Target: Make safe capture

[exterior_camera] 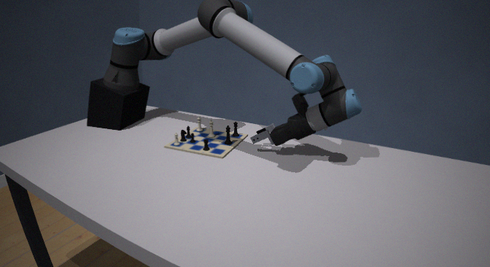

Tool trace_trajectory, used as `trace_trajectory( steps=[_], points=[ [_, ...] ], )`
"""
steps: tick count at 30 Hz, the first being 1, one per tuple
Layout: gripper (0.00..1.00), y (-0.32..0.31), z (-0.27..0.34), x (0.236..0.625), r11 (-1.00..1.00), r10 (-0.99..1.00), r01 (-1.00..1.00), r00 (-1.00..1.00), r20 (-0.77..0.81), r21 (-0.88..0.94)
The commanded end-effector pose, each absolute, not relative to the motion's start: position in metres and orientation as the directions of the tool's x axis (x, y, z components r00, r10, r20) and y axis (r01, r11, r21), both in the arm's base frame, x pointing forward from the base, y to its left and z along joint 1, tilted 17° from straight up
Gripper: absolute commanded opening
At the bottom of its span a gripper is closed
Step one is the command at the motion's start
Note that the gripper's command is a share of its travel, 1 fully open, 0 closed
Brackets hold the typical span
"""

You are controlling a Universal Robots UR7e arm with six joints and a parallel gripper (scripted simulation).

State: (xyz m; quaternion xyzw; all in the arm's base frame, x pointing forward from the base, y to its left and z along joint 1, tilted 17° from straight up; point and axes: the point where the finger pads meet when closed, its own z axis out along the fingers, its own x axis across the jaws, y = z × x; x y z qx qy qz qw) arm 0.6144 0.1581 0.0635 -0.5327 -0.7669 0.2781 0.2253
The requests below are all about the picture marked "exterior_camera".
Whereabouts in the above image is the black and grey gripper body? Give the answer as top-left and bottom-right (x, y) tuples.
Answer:
(270, 93), (328, 146)

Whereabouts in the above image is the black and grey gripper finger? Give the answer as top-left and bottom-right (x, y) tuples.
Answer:
(250, 130), (274, 144)
(257, 123), (275, 134)

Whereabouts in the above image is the blue and cream chessboard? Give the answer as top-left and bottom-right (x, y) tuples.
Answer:
(164, 127), (248, 159)

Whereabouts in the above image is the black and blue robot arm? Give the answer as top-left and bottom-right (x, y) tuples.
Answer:
(103, 0), (362, 127)

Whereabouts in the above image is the white chess piece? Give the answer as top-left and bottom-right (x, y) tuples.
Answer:
(174, 133), (180, 146)
(208, 120), (215, 138)
(196, 117), (203, 131)

